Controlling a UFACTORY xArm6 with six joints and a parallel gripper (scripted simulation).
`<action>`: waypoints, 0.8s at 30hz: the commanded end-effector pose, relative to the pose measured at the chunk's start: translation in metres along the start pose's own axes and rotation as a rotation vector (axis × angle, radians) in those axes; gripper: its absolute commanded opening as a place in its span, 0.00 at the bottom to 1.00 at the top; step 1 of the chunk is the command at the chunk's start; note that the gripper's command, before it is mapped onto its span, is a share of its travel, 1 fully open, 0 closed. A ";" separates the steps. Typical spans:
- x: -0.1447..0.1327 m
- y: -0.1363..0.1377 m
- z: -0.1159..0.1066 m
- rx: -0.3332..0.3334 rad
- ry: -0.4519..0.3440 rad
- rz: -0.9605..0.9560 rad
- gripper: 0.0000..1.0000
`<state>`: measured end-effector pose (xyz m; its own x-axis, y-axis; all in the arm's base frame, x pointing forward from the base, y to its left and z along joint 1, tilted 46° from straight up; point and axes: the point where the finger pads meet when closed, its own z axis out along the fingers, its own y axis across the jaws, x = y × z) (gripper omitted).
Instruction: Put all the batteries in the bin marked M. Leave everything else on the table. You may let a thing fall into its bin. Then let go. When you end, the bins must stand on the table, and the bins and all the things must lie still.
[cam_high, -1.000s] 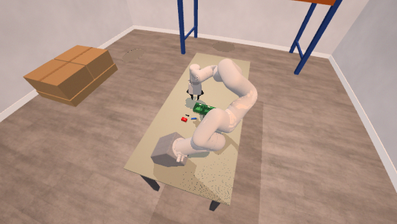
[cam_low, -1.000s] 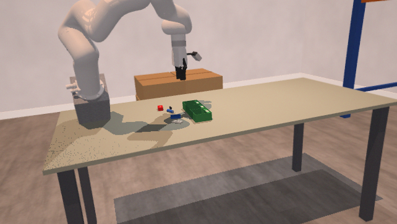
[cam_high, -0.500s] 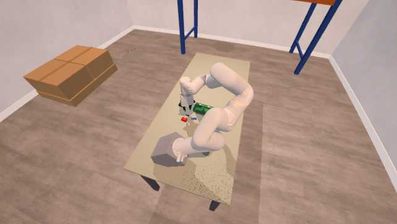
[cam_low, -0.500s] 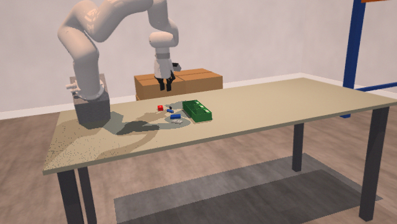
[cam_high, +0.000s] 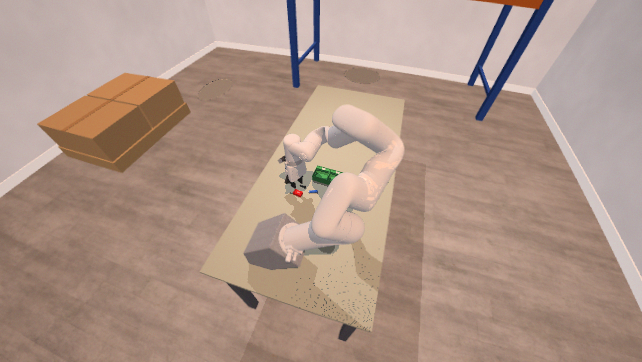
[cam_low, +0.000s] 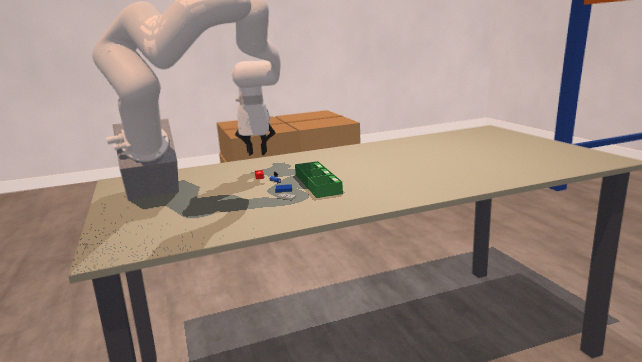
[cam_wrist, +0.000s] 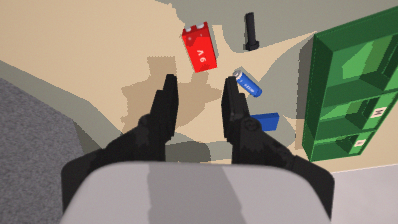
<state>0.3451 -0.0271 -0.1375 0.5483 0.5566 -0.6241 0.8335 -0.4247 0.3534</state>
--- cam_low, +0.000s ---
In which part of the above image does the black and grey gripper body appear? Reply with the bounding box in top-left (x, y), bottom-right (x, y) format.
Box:
top-left (238, 103), bottom-right (270, 136)

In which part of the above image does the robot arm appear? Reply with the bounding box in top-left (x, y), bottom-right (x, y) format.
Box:
top-left (92, 0), bottom-right (281, 162)

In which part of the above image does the grey domino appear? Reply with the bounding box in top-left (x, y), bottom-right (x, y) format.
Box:
top-left (278, 193), bottom-right (296, 200)

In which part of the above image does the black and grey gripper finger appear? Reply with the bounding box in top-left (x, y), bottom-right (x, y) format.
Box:
top-left (260, 124), bottom-right (276, 155)
top-left (235, 129), bottom-right (253, 156)

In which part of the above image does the blue flat block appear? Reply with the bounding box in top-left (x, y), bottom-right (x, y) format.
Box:
top-left (276, 184), bottom-right (292, 192)

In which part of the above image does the green three-compartment bin rack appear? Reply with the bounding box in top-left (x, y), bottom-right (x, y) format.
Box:
top-left (295, 161), bottom-right (343, 198)

